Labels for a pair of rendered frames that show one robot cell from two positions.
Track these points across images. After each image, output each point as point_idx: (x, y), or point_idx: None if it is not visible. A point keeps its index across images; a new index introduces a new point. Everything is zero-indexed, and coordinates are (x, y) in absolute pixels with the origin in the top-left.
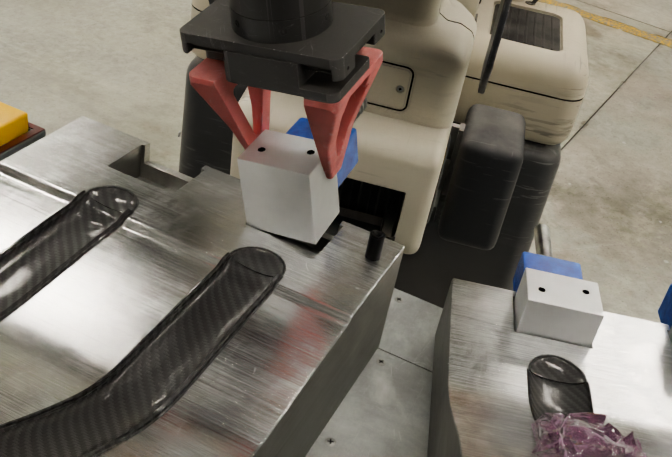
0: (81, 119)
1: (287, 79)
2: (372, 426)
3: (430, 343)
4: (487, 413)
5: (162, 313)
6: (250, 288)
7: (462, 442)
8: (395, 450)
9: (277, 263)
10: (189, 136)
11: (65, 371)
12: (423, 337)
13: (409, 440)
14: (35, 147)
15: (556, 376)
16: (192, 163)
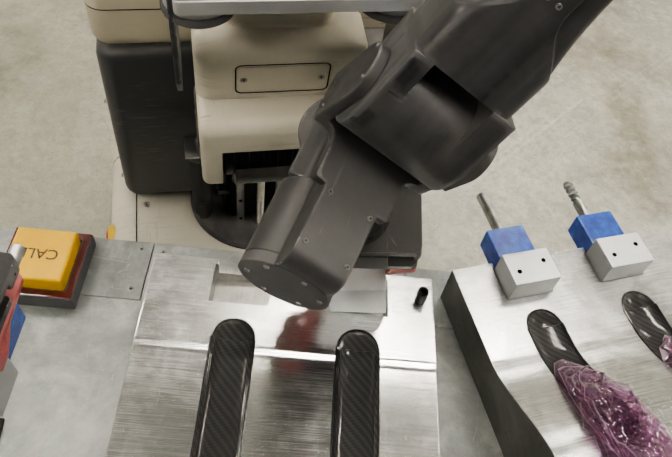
0: (157, 257)
1: (378, 263)
2: (440, 391)
3: (440, 304)
4: (528, 384)
5: (327, 421)
6: (362, 366)
7: (543, 435)
8: (461, 402)
9: (368, 338)
10: (116, 102)
11: None
12: (434, 301)
13: (465, 390)
14: (147, 306)
15: (542, 323)
16: (125, 120)
